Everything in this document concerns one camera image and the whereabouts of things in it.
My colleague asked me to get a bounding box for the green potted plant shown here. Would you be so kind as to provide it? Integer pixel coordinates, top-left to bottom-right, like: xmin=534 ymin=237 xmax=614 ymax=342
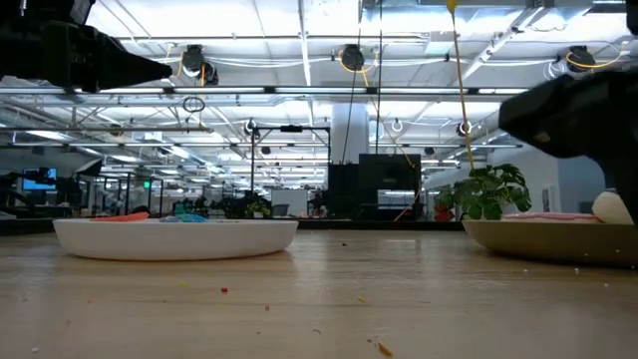
xmin=433 ymin=163 xmax=533 ymax=221

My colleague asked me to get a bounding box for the coiled black cable loop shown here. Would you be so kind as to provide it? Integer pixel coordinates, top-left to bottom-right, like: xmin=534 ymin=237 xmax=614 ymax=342
xmin=181 ymin=95 xmax=207 ymax=114

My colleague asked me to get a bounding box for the cream plain donut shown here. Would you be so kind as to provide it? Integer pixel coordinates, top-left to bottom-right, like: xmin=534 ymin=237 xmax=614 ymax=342
xmin=591 ymin=190 xmax=635 ymax=226

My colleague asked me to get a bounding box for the blue sprinkled icing donut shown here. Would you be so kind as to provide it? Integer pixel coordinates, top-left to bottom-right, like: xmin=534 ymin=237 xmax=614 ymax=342
xmin=159 ymin=212 xmax=209 ymax=224

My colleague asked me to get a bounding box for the white shallow bowl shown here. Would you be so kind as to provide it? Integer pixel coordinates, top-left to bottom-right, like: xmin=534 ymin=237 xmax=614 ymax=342
xmin=52 ymin=217 xmax=299 ymax=261

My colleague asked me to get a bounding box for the black metal frame stand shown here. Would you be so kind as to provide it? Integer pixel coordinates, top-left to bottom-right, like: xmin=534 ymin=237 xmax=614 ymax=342
xmin=250 ymin=125 xmax=332 ymax=193

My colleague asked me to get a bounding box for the black ceiling cable reel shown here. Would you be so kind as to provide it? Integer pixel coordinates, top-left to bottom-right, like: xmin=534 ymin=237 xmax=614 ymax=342
xmin=339 ymin=43 xmax=367 ymax=73
xmin=564 ymin=45 xmax=598 ymax=74
xmin=180 ymin=43 xmax=220 ymax=86

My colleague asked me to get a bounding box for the black hanging cable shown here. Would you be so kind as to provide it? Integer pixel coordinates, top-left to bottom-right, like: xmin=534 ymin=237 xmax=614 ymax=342
xmin=375 ymin=0 xmax=385 ymax=156

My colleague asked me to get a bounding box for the blue computer monitor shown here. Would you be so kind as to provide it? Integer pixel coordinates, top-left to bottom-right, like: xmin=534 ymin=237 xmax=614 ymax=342
xmin=21 ymin=167 xmax=58 ymax=192

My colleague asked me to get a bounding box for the small green plant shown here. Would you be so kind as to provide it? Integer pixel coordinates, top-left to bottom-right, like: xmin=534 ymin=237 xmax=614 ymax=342
xmin=245 ymin=198 xmax=273 ymax=219

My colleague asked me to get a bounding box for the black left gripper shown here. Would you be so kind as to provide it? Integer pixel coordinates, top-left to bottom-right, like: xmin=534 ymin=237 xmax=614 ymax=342
xmin=0 ymin=0 xmax=173 ymax=94

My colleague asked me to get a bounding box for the white building column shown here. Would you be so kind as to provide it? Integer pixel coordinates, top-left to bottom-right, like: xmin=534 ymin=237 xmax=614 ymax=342
xmin=330 ymin=102 xmax=371 ymax=165

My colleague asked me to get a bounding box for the beige shallow bowl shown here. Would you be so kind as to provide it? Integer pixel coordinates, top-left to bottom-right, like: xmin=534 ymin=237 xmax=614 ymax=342
xmin=462 ymin=219 xmax=638 ymax=269

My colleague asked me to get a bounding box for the black cabinet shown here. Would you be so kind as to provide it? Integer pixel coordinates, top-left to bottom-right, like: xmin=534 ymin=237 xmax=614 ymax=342
xmin=327 ymin=153 xmax=423 ymax=221

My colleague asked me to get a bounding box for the white board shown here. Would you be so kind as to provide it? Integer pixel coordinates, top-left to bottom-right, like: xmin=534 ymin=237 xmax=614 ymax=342
xmin=270 ymin=187 xmax=309 ymax=218

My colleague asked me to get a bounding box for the yellow hanging rope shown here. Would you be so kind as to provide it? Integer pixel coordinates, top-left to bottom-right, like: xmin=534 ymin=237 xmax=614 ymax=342
xmin=446 ymin=0 xmax=477 ymax=171

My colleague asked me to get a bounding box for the coral pink icing donut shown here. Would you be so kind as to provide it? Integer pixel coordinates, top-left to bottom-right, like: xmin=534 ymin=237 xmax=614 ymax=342
xmin=89 ymin=211 xmax=151 ymax=223

